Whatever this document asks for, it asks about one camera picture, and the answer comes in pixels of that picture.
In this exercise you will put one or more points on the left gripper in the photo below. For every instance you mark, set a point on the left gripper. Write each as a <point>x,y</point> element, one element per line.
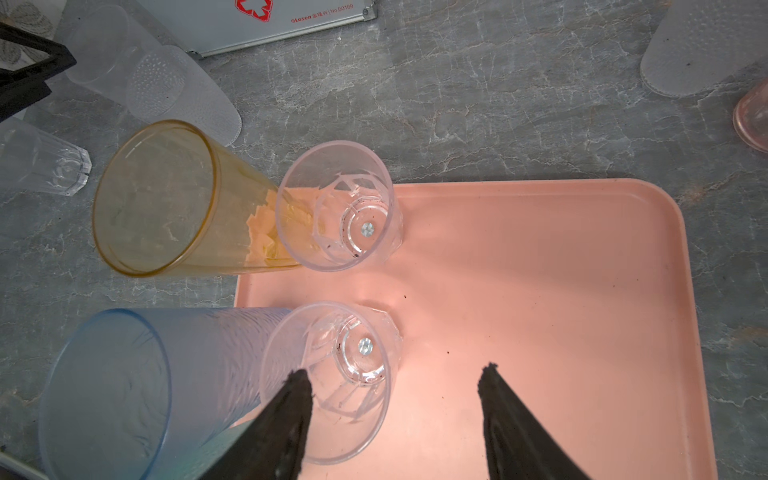
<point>23,87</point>

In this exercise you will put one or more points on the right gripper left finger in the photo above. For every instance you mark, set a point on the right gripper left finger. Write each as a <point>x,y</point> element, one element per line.
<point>291,408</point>

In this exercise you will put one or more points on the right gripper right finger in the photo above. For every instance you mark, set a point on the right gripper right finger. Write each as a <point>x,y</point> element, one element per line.
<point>517,445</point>

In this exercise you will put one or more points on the pink plastic cup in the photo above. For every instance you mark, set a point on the pink plastic cup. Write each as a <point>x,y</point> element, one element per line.
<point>750,117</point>

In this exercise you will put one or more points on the frosted dimpled cup left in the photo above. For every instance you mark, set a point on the frosted dimpled cup left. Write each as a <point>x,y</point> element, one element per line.
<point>167,84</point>

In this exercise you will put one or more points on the silver first aid case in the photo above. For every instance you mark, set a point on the silver first aid case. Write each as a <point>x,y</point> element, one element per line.
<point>211,27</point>

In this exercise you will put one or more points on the frosted dimpled cup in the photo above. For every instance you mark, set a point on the frosted dimpled cup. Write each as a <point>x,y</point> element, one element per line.
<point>167,84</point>
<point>698,44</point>

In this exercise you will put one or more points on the blue plastic cup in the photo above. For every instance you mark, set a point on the blue plastic cup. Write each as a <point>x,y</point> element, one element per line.
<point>135,391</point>

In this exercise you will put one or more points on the pink plastic tray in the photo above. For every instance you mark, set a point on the pink plastic tray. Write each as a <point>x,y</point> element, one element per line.
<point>579,291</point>

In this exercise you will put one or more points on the clear cup far left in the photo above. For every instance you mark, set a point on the clear cup far left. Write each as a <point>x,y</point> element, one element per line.
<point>34,160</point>

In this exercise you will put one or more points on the amber plastic cup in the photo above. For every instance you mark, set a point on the amber plastic cup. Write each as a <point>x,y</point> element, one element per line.
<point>174,202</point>

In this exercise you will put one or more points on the clear faceted cup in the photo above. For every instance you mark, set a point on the clear faceted cup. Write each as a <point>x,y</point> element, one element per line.
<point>351,354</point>
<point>337,208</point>
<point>107,46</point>

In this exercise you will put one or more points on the teal plastic cup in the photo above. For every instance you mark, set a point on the teal plastic cup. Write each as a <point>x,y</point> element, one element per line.
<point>258,450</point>

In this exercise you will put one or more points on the clear faceted cup by case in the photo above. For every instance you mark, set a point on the clear faceted cup by case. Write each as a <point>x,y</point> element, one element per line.
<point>107,46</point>

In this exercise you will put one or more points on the clear faceted cup front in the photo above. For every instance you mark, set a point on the clear faceted cup front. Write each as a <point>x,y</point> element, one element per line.
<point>351,354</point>

